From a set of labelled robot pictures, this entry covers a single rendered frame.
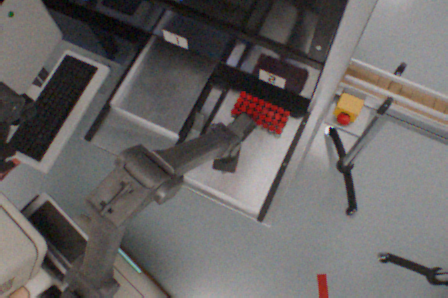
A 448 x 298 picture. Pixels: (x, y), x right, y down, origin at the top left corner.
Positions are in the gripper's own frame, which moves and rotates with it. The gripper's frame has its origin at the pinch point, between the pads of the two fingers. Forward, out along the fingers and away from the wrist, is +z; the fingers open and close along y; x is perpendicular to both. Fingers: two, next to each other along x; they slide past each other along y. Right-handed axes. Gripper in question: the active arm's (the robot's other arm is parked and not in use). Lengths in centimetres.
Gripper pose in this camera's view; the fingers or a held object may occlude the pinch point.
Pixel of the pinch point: (228, 160)
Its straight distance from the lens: 139.0
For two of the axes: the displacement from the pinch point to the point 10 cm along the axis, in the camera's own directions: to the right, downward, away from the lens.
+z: 0.5, 2.8, 9.6
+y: 2.0, -9.4, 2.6
